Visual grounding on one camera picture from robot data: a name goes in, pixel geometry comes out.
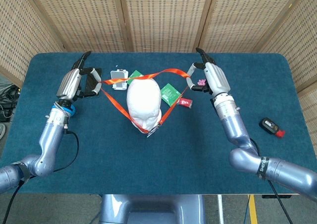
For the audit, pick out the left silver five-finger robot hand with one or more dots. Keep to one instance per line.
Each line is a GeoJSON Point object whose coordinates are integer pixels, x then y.
{"type": "Point", "coordinates": [69, 84]}

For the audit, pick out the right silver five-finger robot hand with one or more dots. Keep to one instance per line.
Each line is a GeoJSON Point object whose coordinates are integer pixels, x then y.
{"type": "Point", "coordinates": [218, 79]}

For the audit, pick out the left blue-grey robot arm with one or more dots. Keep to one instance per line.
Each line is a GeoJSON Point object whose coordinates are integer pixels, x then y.
{"type": "Point", "coordinates": [49, 139]}

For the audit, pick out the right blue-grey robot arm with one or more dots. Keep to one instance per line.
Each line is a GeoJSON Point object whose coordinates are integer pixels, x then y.
{"type": "Point", "coordinates": [232, 125]}

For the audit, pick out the white mannequin head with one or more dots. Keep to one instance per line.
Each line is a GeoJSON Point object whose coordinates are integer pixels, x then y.
{"type": "Point", "coordinates": [143, 97]}

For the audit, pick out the pink patterned packet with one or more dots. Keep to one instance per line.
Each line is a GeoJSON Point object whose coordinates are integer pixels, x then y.
{"type": "Point", "coordinates": [201, 81]}

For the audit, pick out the black smartphone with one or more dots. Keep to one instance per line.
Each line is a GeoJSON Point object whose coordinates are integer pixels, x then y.
{"type": "Point", "coordinates": [89, 85]}

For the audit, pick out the red snack packet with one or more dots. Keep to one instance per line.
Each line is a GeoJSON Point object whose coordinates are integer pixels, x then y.
{"type": "Point", "coordinates": [185, 102]}

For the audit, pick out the white small box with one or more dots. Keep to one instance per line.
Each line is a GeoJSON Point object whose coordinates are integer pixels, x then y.
{"type": "Point", "coordinates": [119, 81]}

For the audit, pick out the green foil packet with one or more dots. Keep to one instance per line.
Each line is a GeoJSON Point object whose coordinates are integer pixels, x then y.
{"type": "Point", "coordinates": [169, 92]}
{"type": "Point", "coordinates": [135, 74]}

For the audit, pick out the black device with red cap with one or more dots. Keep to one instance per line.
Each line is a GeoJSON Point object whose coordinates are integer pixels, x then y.
{"type": "Point", "coordinates": [268, 125]}

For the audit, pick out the blue felt table mat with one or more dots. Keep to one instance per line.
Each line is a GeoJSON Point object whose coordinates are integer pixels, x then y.
{"type": "Point", "coordinates": [188, 154]}

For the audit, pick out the woven bamboo folding screen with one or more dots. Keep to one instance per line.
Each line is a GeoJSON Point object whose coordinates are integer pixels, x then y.
{"type": "Point", "coordinates": [163, 18]}

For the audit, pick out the white table leg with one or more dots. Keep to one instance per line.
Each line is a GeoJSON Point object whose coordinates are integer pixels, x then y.
{"type": "Point", "coordinates": [220, 209]}

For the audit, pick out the blue-grey robot torso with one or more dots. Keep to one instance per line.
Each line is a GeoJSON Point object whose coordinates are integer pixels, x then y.
{"type": "Point", "coordinates": [114, 209]}

